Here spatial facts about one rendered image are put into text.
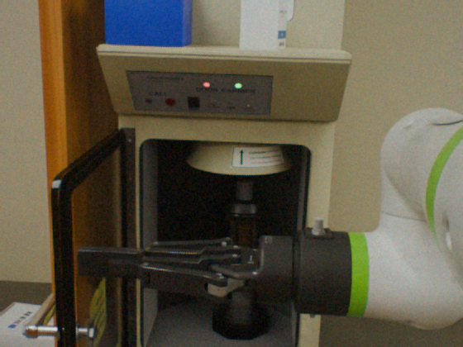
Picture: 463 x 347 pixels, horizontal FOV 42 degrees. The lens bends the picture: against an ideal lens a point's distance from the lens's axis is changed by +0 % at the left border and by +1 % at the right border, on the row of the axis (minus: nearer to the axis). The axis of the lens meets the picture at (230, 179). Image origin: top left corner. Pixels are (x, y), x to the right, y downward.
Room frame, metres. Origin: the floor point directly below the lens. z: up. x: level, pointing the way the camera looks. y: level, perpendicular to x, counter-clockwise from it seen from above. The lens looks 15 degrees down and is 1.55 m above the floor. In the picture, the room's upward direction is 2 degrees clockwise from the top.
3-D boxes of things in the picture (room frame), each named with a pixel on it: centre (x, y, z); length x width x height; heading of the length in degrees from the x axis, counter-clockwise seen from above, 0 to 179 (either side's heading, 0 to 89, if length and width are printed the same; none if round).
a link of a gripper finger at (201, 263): (0.62, 0.04, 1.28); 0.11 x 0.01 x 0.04; 89
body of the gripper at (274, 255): (0.63, -0.03, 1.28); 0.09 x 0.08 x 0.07; 88
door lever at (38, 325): (0.65, 0.20, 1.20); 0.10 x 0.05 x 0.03; 178
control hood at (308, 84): (0.83, 0.01, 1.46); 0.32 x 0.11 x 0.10; 88
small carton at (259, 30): (0.83, -0.04, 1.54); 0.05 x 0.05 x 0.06; 73
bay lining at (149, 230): (1.01, 0.00, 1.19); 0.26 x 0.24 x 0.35; 88
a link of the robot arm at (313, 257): (0.62, -0.10, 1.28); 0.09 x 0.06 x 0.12; 178
